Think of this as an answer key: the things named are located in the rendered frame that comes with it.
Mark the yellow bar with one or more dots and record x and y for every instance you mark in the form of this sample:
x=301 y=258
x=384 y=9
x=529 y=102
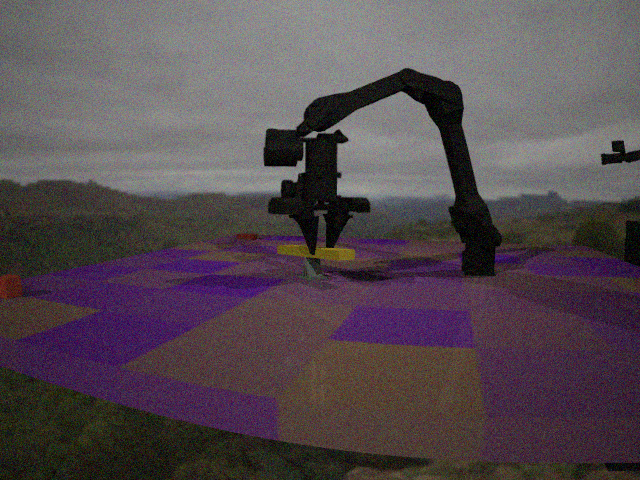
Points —
x=338 y=254

